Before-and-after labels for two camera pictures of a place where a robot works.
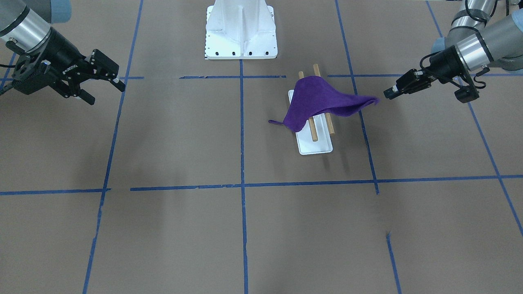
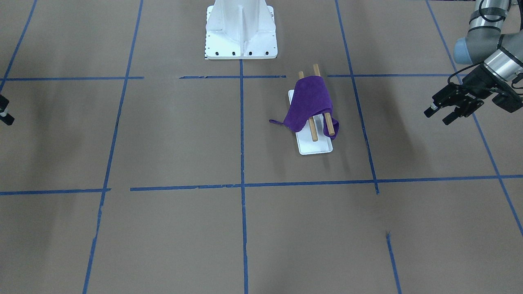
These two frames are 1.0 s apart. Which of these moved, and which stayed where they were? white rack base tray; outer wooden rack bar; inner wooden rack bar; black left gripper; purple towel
Moved: purple towel; black left gripper
Stayed: outer wooden rack bar; white rack base tray; inner wooden rack bar
